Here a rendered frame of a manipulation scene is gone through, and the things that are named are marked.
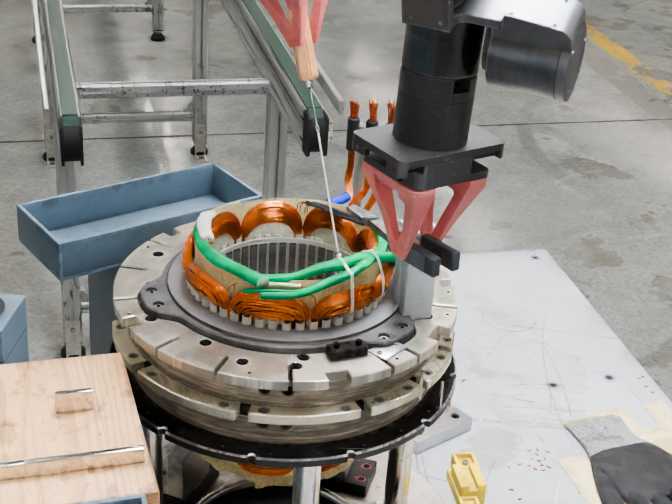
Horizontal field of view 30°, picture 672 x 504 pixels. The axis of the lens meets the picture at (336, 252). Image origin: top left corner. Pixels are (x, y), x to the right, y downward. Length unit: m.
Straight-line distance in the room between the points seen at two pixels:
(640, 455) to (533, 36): 0.75
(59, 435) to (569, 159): 3.53
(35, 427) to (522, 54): 0.48
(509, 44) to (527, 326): 0.93
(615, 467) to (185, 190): 0.60
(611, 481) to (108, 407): 0.65
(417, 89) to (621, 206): 3.23
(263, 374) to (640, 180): 3.38
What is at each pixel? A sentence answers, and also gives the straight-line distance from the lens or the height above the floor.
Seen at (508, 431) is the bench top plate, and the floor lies 0.78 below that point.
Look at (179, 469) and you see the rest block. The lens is 1.32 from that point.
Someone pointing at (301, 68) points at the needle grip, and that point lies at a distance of 1.07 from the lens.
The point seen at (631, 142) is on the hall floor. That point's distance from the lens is 4.66.
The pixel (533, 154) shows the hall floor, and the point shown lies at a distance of 4.43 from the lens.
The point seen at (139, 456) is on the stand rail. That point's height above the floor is 1.07.
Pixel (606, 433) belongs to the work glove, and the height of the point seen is 0.79.
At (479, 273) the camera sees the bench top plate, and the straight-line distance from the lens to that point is 1.90.
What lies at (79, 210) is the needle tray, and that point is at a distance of 1.43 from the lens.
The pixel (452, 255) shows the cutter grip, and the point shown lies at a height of 1.22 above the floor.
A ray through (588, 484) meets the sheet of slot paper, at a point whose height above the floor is 0.78.
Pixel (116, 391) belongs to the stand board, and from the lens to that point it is 1.07.
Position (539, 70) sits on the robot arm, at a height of 1.39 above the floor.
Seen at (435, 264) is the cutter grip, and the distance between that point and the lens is 0.96.
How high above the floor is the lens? 1.66
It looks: 27 degrees down
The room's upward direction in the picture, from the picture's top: 4 degrees clockwise
